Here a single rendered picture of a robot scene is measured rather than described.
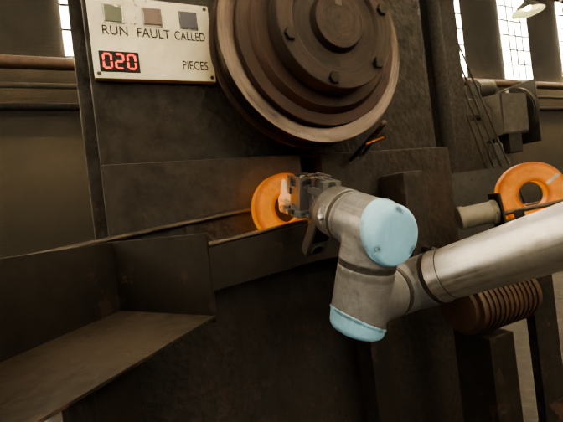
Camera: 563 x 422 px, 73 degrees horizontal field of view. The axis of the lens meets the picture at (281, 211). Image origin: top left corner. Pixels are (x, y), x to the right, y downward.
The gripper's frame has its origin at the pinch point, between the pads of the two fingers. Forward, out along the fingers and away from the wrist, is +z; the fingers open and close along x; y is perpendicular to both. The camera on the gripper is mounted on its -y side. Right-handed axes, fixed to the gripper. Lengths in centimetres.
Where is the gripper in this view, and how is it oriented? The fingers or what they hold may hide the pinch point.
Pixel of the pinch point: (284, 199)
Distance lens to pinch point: 86.6
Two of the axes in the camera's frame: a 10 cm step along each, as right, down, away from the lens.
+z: -4.3, -2.2, 8.8
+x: -9.0, 1.2, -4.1
